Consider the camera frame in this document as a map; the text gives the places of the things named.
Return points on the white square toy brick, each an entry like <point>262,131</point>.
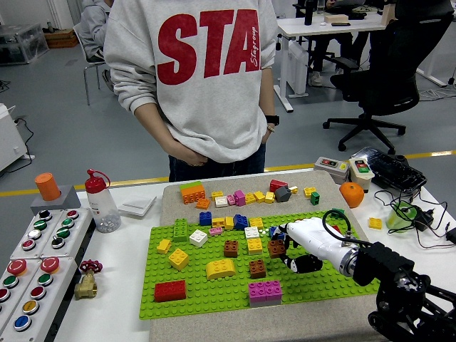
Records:
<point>252,232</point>
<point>198,238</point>
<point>221,201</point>

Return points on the small dark green brick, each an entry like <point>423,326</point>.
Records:
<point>315,198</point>

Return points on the tall green toy brick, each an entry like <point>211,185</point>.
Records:
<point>180,229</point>

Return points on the white computer tower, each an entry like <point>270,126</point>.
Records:
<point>297,71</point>

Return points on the person's right forearm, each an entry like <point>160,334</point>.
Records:
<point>153,128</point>

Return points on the pink square toy brick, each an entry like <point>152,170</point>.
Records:
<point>239,197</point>

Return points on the orange fruit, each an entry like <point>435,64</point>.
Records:
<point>352,195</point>

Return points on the black wristwatch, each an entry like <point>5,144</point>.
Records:
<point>272,120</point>

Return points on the narrow yellow toy brick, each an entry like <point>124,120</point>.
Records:
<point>229,223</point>

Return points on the grey square block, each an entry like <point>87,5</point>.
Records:
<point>67,203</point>

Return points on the small white yellow piece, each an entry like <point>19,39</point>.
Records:
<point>294,189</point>

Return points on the white wall switch plate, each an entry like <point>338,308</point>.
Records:
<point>137,206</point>

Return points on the small orange toy brick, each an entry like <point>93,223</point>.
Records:
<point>203,203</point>

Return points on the grey-brown foam mat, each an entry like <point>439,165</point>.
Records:
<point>213,327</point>

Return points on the small black box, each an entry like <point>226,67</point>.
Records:
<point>452,236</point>

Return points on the clear bottle red cap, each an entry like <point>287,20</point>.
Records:
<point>101,210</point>

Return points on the black office chair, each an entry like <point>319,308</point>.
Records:
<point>399,71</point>

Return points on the large orange toy brick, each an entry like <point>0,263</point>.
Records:
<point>192,195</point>

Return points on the blue square toy brick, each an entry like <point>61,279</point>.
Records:
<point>273,231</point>
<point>240,221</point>
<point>205,218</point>

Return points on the metal frame chair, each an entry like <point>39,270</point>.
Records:
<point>93,64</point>

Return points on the black bottle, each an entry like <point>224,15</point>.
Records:
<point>309,12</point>

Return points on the four-button control box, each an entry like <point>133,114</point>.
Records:
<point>63,232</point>
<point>34,234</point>

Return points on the white two-button switch box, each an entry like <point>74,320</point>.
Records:
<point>360,174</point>

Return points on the person's left forearm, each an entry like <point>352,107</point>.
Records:
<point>268,96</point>

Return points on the yellow square toy brick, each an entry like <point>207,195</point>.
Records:
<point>178,258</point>
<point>256,223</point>
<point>309,191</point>
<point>217,195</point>
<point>250,198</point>
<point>269,197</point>
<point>254,246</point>
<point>259,196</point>
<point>374,223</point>

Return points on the dark green toy brick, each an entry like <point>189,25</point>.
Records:
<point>336,213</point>

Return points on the small yellow toy brick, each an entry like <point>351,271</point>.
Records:
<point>164,246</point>

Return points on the translucent green cup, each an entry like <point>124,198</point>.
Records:
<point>399,221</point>

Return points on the flat pink toy brick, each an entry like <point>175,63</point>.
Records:
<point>215,231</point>

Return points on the emergency stop control box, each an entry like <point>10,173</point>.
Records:
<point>38,293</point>
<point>10,281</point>

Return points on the red square toy brick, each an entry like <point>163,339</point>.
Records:
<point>336,229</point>

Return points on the yellow arched toy brick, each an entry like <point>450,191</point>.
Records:
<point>221,269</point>

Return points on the brass valve red handwheel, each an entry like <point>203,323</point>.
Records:
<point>85,286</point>

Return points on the person's left hand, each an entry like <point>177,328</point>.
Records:
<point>268,133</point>

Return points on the white cabinet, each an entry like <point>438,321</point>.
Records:
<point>9,139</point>

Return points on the white desk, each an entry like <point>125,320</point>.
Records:
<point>320,30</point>
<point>432,77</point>

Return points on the black device in plastic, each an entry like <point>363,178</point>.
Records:
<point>392,171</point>

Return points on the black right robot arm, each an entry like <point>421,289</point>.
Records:
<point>384,263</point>

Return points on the flat yellow toy brick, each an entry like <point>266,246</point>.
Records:
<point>218,222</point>

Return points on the green studded baseplate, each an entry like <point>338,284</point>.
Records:
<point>199,285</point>

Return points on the orange cylinder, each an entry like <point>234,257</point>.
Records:
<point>48,186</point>

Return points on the black power adapter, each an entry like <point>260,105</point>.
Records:
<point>424,219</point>

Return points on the long red toy brick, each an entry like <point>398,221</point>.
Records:
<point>170,290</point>

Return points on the person's right hand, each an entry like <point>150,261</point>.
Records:
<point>187,155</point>

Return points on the black phone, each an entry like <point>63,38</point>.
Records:
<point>341,24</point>

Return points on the dark grey roof brick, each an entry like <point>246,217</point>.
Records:
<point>283,194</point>

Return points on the flat light green brick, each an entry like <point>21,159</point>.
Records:
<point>190,185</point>

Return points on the brown square toy brick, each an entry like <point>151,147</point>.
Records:
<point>231,248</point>
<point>257,268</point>
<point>275,249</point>

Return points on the seated person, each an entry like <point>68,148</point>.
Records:
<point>90,32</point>
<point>324,53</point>

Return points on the red sloped toy brick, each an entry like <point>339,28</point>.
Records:
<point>278,184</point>

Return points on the long pink toy brick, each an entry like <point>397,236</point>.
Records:
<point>265,288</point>

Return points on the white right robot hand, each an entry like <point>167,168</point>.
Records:
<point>317,238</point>

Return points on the small pink toy brick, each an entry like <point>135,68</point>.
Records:
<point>231,199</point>

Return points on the wooden crate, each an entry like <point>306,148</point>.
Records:
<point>62,40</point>

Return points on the wooden box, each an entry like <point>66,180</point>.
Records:
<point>335,18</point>

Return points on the transparent storage box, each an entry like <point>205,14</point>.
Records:
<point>21,44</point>

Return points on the grey two-button switch box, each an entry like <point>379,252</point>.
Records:
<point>329,167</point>

